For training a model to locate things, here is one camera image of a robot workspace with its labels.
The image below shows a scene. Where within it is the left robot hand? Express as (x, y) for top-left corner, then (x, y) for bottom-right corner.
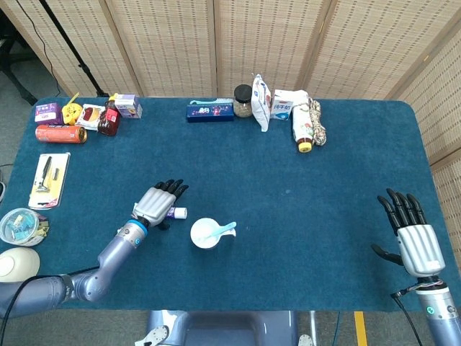
(133, 179), (190, 231)

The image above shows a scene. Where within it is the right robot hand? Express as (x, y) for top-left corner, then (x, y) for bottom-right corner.
(370, 187), (447, 278)

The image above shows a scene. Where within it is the purple white toothpaste tube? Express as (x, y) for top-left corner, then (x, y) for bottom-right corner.
(133, 202), (188, 220)

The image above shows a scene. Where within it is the white cup with handle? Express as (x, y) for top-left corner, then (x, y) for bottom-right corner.
(189, 217), (238, 250)

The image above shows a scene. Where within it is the light blue toothbrush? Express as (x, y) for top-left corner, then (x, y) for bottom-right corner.
(201, 221), (238, 243)

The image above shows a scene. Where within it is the dark red juice bottle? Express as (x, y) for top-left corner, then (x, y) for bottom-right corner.
(97, 92), (122, 137)

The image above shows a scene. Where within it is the purple NFC juice carton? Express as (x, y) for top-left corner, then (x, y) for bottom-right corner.
(114, 94), (143, 120)

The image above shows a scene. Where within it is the navy blue rectangular box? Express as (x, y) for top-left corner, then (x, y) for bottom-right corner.
(186, 102), (235, 124)

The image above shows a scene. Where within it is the razor blister pack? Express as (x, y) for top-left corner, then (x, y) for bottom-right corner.
(27, 151), (71, 210)

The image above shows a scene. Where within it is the white packet red fruit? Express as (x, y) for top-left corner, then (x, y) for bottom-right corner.
(74, 103), (106, 132)

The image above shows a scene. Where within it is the teal brush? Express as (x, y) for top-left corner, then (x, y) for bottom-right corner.
(189, 97), (235, 106)

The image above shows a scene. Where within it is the blue table cloth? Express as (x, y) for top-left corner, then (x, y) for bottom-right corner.
(0, 96), (455, 313)

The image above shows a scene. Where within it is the orange drink can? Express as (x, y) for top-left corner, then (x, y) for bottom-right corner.
(35, 124), (88, 144)

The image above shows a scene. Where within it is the yellow round container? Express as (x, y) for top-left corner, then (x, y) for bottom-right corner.
(61, 92), (81, 126)

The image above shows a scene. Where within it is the glass jar black lid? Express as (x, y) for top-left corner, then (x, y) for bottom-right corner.
(233, 84), (254, 118)

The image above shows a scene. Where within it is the clear tub of clips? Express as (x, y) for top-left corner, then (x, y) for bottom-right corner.
(0, 208), (51, 248)

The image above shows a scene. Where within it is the small purple box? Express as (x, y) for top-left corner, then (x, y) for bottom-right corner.
(34, 102), (64, 125)

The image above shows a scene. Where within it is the white snack bag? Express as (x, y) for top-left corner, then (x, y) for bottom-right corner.
(251, 74), (272, 133)

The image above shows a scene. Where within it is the blue-grey robot torso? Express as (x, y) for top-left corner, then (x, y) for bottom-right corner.
(135, 309), (318, 346)

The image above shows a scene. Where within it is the cream egg-shaped object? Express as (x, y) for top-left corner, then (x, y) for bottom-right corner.
(0, 247), (41, 283)

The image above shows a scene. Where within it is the white blue milk carton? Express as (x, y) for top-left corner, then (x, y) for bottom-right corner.
(270, 89), (295, 121)

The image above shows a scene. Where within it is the bamboo folding screen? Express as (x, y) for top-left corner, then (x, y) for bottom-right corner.
(0, 0), (461, 260)

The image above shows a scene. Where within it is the white bottle yellow cap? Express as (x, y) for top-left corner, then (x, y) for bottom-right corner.
(291, 89), (313, 154)

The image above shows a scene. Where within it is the black tripod stand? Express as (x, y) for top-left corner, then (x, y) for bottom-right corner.
(37, 0), (110, 98)

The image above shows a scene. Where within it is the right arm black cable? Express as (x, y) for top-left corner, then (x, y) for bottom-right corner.
(390, 284), (424, 346)

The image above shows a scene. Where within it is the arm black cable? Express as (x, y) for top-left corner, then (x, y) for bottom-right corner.
(390, 284), (424, 346)
(0, 266), (100, 346)

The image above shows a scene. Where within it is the blue floor cable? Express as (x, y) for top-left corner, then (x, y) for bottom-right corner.
(331, 311), (341, 346)

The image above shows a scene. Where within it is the braided rope bundle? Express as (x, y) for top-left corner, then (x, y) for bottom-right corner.
(308, 99), (328, 147)

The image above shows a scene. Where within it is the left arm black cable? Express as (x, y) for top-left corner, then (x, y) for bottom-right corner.
(0, 266), (100, 346)

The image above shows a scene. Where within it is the thin black wall cable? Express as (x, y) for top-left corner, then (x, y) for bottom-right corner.
(14, 0), (64, 97)

